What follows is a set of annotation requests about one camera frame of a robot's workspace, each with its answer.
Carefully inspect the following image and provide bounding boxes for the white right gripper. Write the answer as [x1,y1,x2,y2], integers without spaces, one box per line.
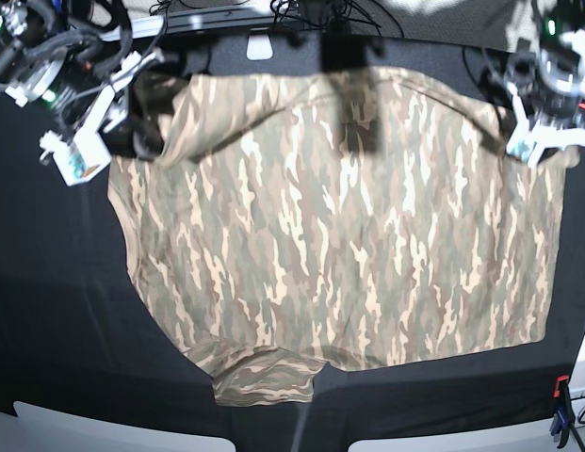
[39,50,161,186]

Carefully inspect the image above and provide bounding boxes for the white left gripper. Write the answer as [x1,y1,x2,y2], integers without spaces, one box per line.
[505,82,585,168]

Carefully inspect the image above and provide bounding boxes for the camouflage t-shirt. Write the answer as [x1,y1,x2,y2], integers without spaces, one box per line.
[107,67,578,407]

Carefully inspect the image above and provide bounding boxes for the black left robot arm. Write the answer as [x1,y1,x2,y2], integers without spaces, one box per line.
[501,1,585,167]

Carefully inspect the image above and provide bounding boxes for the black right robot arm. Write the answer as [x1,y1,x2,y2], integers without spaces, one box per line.
[0,0,165,186]

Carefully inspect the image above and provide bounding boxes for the black table cloth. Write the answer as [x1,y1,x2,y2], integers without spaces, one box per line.
[0,32,585,444]

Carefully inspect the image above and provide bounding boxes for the orange black clamp front right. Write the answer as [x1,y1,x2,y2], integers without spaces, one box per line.
[550,375,576,449]

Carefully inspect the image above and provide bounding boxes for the black cables behind table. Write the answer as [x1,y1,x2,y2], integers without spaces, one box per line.
[148,0,406,38]

